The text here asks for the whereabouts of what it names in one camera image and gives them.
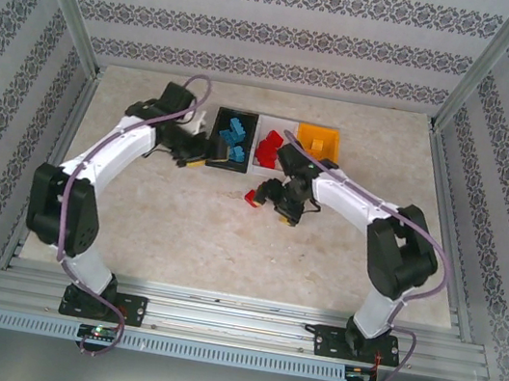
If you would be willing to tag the red sloped lego brick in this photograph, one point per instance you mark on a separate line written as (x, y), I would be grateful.
(251, 197)

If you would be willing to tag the small circuit board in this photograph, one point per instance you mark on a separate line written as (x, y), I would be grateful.
(99, 332)
(358, 375)

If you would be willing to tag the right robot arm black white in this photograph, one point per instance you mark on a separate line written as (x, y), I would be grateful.
(351, 199)

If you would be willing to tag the black plastic bin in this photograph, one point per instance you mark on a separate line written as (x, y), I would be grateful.
(220, 117)

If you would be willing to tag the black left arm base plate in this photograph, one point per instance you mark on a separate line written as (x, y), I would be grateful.
(134, 309)

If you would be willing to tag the blue two-by-four lego brick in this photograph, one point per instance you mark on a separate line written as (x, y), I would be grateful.
(239, 154)
(238, 127)
(228, 137)

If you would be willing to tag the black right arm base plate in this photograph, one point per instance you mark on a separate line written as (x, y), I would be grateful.
(324, 341)

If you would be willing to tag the yellow lego brick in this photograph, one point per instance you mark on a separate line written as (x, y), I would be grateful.
(316, 146)

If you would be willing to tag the aluminium mounting rail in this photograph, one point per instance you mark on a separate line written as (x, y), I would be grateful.
(232, 324)

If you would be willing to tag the aluminium side rail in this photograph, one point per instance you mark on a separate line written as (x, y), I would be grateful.
(445, 183)
(75, 121)

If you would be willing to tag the yellow plastic bin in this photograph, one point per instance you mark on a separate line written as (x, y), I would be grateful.
(308, 133)

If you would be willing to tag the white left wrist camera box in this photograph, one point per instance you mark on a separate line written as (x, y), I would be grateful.
(197, 123)

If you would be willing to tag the white plastic bin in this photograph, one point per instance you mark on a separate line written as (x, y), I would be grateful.
(263, 170)

